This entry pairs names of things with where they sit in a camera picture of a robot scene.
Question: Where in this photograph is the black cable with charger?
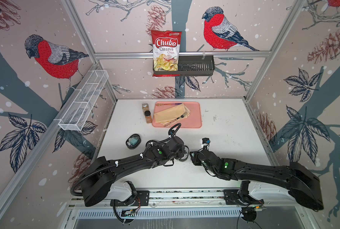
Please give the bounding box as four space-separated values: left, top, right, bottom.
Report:
125 134 142 150

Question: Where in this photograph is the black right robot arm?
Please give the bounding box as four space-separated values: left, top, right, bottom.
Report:
190 148 324 211

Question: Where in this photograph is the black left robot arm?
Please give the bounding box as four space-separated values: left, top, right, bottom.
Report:
70 123 185 207

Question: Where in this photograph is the black fork on tray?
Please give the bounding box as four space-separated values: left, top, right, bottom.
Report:
164 113 187 127

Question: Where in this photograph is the pink plastic tray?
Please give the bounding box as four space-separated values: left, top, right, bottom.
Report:
152 101 202 129

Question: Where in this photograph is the brown spice bottle black cap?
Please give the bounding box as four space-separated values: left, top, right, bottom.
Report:
144 110 152 124

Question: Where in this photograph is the tan spice jar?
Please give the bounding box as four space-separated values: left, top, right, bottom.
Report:
142 103 149 113

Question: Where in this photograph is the red cassava chips bag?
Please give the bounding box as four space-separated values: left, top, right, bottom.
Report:
151 30 182 76

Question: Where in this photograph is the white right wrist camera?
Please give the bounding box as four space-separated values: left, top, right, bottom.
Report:
202 137 211 149

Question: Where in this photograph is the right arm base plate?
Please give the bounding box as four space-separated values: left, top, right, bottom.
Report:
223 189 264 206

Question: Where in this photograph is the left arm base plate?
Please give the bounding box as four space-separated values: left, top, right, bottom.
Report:
110 190 150 207

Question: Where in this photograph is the black wall basket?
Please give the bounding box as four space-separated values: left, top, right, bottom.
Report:
153 55 215 77

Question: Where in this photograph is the white wire mesh basket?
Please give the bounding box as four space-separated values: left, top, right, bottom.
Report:
58 70 108 131

